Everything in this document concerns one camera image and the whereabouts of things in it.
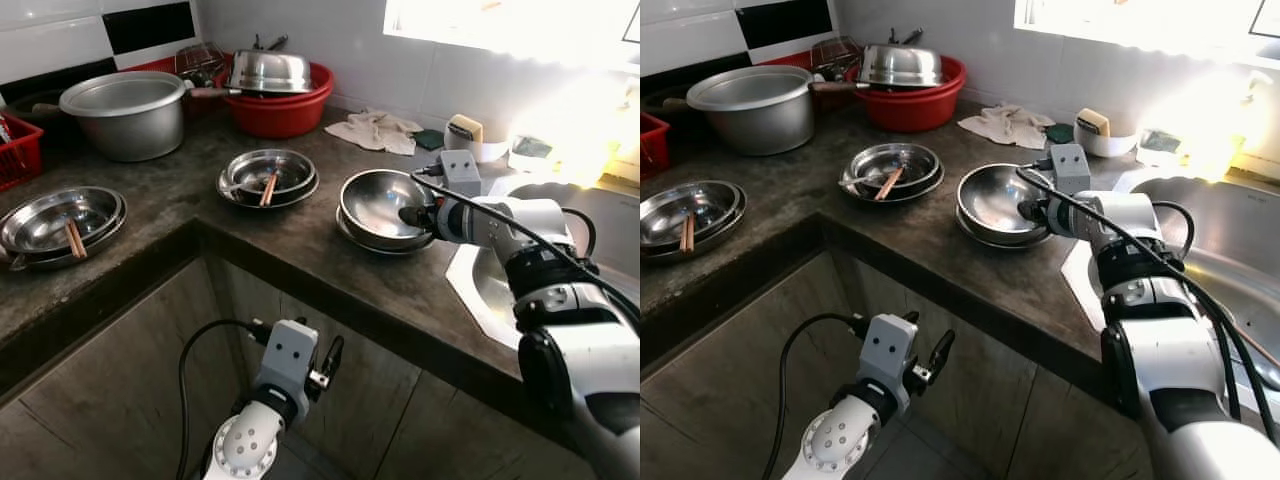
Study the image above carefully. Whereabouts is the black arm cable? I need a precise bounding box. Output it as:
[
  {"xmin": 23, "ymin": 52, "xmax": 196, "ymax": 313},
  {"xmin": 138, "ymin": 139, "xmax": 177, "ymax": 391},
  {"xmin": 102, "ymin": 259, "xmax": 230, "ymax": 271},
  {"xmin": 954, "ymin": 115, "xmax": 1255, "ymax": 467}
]
[
  {"xmin": 762, "ymin": 312, "xmax": 869, "ymax": 480},
  {"xmin": 1015, "ymin": 162, "xmax": 1280, "ymax": 446},
  {"xmin": 410, "ymin": 165, "xmax": 641, "ymax": 321},
  {"xmin": 176, "ymin": 318, "xmax": 271, "ymax": 480}
]

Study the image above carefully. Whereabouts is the black pan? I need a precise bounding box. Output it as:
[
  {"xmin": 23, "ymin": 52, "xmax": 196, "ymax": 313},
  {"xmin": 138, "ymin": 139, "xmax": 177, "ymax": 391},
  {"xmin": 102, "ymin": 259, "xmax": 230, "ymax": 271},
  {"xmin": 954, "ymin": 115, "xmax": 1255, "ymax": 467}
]
[
  {"xmin": 640, "ymin": 80, "xmax": 701, "ymax": 113},
  {"xmin": 0, "ymin": 88, "xmax": 71, "ymax": 121}
]

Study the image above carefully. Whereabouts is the large aluminium pot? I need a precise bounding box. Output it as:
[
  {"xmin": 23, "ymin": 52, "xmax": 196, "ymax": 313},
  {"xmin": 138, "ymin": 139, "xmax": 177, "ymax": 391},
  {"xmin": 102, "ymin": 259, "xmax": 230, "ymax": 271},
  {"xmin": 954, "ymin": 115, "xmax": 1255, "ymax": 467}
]
[
  {"xmin": 686, "ymin": 65, "xmax": 816, "ymax": 157},
  {"xmin": 59, "ymin": 71, "xmax": 188, "ymax": 163}
]

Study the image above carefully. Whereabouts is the red plastic basket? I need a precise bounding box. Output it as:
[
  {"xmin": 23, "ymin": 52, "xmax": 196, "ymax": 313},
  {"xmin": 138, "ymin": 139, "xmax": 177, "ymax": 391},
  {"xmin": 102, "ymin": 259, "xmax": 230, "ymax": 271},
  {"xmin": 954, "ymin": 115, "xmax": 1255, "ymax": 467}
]
[
  {"xmin": 640, "ymin": 112, "xmax": 671, "ymax": 181},
  {"xmin": 0, "ymin": 112, "xmax": 45, "ymax": 193}
]

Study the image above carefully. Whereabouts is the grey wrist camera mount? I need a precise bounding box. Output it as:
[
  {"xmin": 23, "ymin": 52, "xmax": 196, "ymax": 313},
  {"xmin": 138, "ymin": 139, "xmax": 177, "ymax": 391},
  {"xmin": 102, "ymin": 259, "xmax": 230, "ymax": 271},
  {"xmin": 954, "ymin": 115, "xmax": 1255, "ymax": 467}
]
[
  {"xmin": 258, "ymin": 319, "xmax": 319, "ymax": 401},
  {"xmin": 862, "ymin": 313, "xmax": 919, "ymax": 396},
  {"xmin": 439, "ymin": 149, "xmax": 484, "ymax": 199},
  {"xmin": 1047, "ymin": 143, "xmax": 1091, "ymax": 196}
]

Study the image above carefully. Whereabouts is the white plastic box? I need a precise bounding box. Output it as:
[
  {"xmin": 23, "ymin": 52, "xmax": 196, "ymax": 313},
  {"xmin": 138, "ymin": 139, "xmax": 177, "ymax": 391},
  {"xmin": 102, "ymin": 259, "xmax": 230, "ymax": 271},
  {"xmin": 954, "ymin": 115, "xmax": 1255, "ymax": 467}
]
[
  {"xmin": 508, "ymin": 134, "xmax": 557, "ymax": 173},
  {"xmin": 1137, "ymin": 127, "xmax": 1187, "ymax": 167}
]

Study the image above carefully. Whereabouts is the upturned steel bowl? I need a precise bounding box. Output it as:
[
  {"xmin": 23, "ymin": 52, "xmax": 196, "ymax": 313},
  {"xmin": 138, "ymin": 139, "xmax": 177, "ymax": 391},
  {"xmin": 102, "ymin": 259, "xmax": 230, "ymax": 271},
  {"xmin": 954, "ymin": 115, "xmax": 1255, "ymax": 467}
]
[
  {"xmin": 228, "ymin": 50, "xmax": 313, "ymax": 96},
  {"xmin": 860, "ymin": 43, "xmax": 944, "ymax": 89}
]

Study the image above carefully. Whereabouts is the small steel dish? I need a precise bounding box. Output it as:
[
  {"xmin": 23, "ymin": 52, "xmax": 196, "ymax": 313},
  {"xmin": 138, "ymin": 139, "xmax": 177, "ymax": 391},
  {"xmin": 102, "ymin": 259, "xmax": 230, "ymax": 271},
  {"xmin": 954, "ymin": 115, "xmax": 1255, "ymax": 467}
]
[
  {"xmin": 217, "ymin": 160, "xmax": 321, "ymax": 210},
  {"xmin": 226, "ymin": 150, "xmax": 313, "ymax": 198},
  {"xmin": 850, "ymin": 143, "xmax": 939, "ymax": 191},
  {"xmin": 842, "ymin": 155, "xmax": 944, "ymax": 203}
]

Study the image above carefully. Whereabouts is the red plastic tray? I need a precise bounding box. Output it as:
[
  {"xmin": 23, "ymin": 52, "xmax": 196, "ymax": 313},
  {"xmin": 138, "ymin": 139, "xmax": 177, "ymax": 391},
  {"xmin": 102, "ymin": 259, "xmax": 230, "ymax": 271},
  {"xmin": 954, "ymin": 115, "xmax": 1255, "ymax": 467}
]
[
  {"xmin": 125, "ymin": 55, "xmax": 236, "ymax": 106},
  {"xmin": 760, "ymin": 48, "xmax": 861, "ymax": 99}
]

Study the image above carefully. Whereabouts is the wooden cabinet door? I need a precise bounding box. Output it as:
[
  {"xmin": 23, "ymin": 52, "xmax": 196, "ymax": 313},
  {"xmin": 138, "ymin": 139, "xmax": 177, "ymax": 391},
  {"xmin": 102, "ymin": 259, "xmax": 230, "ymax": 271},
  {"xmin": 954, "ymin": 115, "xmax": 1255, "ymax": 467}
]
[
  {"xmin": 640, "ymin": 250, "xmax": 881, "ymax": 480},
  {"xmin": 215, "ymin": 260, "xmax": 421, "ymax": 480},
  {"xmin": 375, "ymin": 370, "xmax": 581, "ymax": 480},
  {"xmin": 835, "ymin": 255, "xmax": 1061, "ymax": 480},
  {"xmin": 0, "ymin": 255, "xmax": 256, "ymax": 480},
  {"xmin": 1010, "ymin": 370, "xmax": 1161, "ymax": 480}
]

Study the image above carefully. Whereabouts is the white dish cloth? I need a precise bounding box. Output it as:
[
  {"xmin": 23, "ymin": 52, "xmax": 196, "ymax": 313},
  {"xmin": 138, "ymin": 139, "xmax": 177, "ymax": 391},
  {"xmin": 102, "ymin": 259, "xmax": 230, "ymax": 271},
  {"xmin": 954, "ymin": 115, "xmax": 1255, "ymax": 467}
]
[
  {"xmin": 325, "ymin": 108, "xmax": 426, "ymax": 157},
  {"xmin": 958, "ymin": 103, "xmax": 1056, "ymax": 151}
]

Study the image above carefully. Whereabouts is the white round container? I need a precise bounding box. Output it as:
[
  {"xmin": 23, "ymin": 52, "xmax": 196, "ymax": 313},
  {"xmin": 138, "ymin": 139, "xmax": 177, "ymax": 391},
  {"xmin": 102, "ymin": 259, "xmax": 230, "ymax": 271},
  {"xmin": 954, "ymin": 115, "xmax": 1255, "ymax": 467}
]
[
  {"xmin": 1075, "ymin": 120, "xmax": 1141, "ymax": 159},
  {"xmin": 445, "ymin": 125, "xmax": 511, "ymax": 164}
]

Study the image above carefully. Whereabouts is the shallow steel plate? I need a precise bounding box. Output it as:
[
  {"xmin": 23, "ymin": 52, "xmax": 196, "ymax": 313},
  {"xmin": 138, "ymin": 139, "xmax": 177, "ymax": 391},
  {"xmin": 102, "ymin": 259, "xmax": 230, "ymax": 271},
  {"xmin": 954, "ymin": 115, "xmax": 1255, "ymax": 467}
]
[
  {"xmin": 0, "ymin": 186, "xmax": 119, "ymax": 256},
  {"xmin": 640, "ymin": 185, "xmax": 748, "ymax": 266},
  {"xmin": 640, "ymin": 180, "xmax": 739, "ymax": 249},
  {"xmin": 0, "ymin": 190, "xmax": 129, "ymax": 273}
]

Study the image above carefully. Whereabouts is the stainless steel sink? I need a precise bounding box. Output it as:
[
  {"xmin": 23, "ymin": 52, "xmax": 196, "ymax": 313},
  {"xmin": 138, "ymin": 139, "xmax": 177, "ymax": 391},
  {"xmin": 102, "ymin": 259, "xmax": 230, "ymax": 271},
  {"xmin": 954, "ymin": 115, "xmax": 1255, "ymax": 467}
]
[
  {"xmin": 445, "ymin": 180, "xmax": 641, "ymax": 351},
  {"xmin": 1060, "ymin": 175, "xmax": 1280, "ymax": 391}
]

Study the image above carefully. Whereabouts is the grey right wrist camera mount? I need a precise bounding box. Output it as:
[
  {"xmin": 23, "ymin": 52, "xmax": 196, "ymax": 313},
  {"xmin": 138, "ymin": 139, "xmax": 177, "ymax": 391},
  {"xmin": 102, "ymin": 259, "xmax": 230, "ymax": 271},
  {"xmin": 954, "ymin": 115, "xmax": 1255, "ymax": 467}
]
[
  {"xmin": 439, "ymin": 149, "xmax": 484, "ymax": 199},
  {"xmin": 1047, "ymin": 143, "xmax": 1091, "ymax": 196}
]

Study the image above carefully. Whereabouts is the wire mesh strainer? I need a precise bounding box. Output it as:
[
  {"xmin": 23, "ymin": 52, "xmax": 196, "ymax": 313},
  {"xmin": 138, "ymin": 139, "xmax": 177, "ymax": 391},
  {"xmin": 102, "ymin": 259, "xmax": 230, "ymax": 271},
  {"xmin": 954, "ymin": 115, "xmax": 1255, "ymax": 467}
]
[
  {"xmin": 810, "ymin": 36, "xmax": 863, "ymax": 81},
  {"xmin": 175, "ymin": 42, "xmax": 229, "ymax": 89}
]

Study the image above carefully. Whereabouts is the deep steel bowl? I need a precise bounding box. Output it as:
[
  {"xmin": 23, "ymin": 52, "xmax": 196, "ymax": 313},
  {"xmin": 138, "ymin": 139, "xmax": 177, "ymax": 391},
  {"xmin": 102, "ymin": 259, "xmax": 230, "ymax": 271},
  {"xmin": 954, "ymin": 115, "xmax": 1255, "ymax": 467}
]
[
  {"xmin": 339, "ymin": 169, "xmax": 441, "ymax": 243},
  {"xmin": 957, "ymin": 163, "xmax": 1051, "ymax": 239}
]

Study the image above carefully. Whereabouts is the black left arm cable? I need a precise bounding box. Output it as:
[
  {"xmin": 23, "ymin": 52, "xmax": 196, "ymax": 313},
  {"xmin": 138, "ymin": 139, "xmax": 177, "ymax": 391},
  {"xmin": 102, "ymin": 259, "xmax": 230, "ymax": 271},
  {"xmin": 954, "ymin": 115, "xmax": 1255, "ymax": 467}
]
[
  {"xmin": 762, "ymin": 312, "xmax": 869, "ymax": 480},
  {"xmin": 176, "ymin": 318, "xmax": 271, "ymax": 480}
]

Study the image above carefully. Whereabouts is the bright window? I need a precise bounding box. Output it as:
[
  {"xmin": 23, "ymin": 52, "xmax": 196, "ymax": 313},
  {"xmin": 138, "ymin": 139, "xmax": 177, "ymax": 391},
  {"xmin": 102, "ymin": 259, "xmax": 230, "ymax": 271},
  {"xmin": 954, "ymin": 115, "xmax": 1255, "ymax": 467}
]
[
  {"xmin": 1013, "ymin": 0, "xmax": 1280, "ymax": 71},
  {"xmin": 383, "ymin": 0, "xmax": 641, "ymax": 73}
]

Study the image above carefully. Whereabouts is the red plastic basin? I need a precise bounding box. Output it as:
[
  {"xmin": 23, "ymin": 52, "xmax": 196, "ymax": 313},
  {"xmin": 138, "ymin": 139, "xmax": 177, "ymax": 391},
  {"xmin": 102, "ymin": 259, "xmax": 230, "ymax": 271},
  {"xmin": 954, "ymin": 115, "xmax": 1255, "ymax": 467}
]
[
  {"xmin": 855, "ymin": 55, "xmax": 969, "ymax": 133},
  {"xmin": 222, "ymin": 60, "xmax": 337, "ymax": 139}
]

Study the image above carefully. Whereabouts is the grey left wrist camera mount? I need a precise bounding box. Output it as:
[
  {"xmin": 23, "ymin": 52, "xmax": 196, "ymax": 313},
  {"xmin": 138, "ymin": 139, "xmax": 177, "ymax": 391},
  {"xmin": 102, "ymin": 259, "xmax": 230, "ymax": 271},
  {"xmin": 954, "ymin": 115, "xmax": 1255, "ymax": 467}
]
[
  {"xmin": 258, "ymin": 319, "xmax": 319, "ymax": 401},
  {"xmin": 862, "ymin": 313, "xmax": 919, "ymax": 396}
]

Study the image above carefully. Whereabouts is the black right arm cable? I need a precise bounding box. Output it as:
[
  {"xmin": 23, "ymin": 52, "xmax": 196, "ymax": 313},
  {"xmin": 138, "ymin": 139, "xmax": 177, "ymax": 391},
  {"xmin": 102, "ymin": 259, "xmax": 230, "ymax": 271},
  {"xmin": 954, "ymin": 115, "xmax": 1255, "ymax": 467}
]
[
  {"xmin": 1015, "ymin": 162, "xmax": 1280, "ymax": 446},
  {"xmin": 410, "ymin": 165, "xmax": 641, "ymax": 321}
]

